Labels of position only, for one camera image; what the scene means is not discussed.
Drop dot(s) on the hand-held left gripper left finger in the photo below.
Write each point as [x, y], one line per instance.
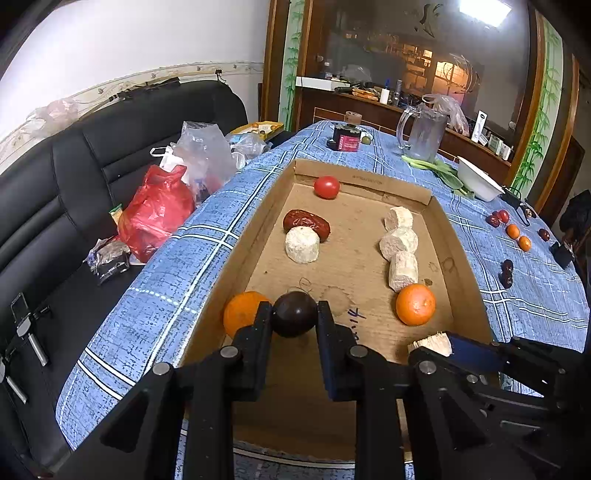
[258, 350]

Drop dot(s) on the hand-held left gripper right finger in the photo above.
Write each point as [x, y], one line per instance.
[330, 360]

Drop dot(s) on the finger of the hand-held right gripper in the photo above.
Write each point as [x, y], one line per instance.
[498, 406]
[475, 351]

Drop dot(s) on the small orange mandarin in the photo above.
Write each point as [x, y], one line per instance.
[238, 314]
[513, 230]
[524, 242]

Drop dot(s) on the dark purple round fruit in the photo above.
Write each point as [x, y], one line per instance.
[293, 314]

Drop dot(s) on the large orange mandarin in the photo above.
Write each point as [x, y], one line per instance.
[415, 304]

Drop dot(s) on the brown cardboard box tray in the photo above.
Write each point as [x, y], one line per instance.
[351, 258]

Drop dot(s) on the wide round pale food chunk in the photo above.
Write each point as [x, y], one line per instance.
[302, 245]

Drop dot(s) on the large wrinkled red date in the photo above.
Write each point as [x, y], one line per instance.
[307, 222]

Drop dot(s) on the blue plaid tablecloth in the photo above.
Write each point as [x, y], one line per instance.
[152, 295]

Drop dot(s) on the small black device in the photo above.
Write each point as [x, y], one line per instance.
[561, 254]

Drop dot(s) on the red cherry tomato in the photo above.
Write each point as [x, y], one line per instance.
[503, 216]

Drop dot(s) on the black power adapter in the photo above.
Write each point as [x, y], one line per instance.
[511, 197]

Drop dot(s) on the white bowl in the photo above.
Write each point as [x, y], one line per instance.
[480, 182]

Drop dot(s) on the dark cloth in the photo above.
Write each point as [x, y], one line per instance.
[577, 212]

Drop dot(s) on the red plastic bag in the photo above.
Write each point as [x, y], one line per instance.
[154, 212]

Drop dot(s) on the dark snack packet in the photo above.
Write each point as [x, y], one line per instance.
[108, 261]

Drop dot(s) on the green leafy vegetable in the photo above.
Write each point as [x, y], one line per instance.
[436, 168]

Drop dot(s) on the yellow green packet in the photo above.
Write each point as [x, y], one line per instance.
[115, 214]

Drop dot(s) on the clear plastic wrap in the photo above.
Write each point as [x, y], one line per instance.
[247, 146]

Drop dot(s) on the small white boxes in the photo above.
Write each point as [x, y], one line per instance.
[501, 148]

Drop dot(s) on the clear plastic bag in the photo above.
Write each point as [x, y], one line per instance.
[203, 152]

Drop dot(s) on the white plastic bag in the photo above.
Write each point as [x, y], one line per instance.
[168, 159]

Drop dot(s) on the colourful printed carton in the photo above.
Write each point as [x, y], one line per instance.
[258, 129]

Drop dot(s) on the clear glass pitcher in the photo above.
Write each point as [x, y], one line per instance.
[424, 134]

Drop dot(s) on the dark bottle with red label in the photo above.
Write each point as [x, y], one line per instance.
[347, 136]

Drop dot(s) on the white lotion tube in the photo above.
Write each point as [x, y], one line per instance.
[480, 124]

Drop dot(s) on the pinkish plastic bag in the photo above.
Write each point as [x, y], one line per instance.
[450, 113]

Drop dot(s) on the wooden display cabinet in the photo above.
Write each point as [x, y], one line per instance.
[323, 117]

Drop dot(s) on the black leather sofa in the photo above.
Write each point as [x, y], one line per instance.
[69, 184]

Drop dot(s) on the small white bottle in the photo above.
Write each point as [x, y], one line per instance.
[384, 95]

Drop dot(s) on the white flat box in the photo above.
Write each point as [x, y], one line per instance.
[318, 83]

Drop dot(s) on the crumpled pale plastic bag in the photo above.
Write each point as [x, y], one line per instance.
[55, 110]

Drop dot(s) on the ceiling light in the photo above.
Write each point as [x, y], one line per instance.
[482, 7]

